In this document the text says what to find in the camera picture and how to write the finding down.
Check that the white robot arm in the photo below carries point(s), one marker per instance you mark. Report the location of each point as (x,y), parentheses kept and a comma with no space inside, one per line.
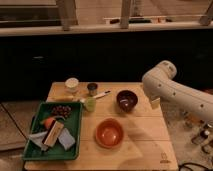
(158,82)

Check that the white black marker pen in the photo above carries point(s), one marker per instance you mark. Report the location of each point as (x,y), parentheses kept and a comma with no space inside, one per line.
(100,95)

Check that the dark metal cup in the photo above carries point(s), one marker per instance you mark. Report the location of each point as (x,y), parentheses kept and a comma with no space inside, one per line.
(92,88)

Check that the dark purple bowl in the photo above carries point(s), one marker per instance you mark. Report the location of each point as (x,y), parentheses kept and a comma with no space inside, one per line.
(126,100)

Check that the white ceramic cup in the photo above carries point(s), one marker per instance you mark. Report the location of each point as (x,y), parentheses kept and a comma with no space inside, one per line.
(72,84)

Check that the orange bowl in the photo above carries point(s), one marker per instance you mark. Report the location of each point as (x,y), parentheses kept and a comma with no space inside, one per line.
(109,133)

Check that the green plastic tray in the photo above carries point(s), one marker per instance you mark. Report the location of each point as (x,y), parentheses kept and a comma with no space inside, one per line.
(73,123)

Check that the bunch of dark grapes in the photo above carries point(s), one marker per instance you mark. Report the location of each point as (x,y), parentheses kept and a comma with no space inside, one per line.
(60,110)

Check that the orange fruit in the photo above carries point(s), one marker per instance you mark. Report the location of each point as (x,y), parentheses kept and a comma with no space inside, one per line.
(48,122)

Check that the wooden board eraser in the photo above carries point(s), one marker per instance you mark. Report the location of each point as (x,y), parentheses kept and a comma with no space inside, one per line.
(53,133)

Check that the grey cloth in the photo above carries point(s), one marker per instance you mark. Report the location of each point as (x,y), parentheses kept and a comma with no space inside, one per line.
(37,140)

